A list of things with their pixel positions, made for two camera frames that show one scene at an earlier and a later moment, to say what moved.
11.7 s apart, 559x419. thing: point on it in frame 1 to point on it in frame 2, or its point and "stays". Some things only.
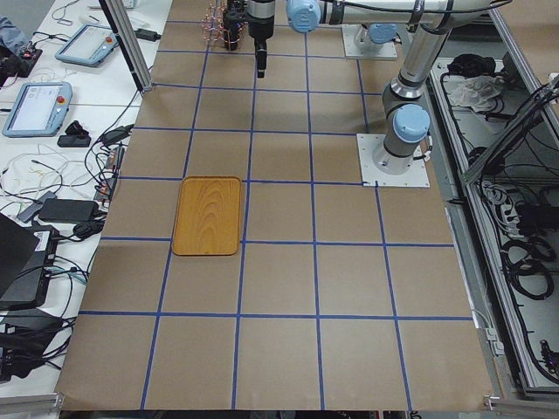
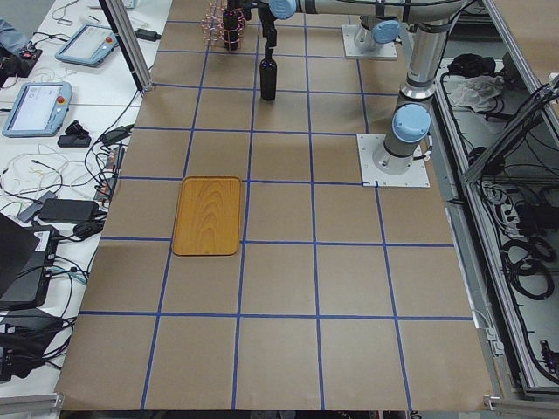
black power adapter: x=67 y=209 stays
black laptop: x=26 y=255 stays
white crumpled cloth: x=479 y=92 stays
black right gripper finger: x=261 y=57 to x=268 y=51
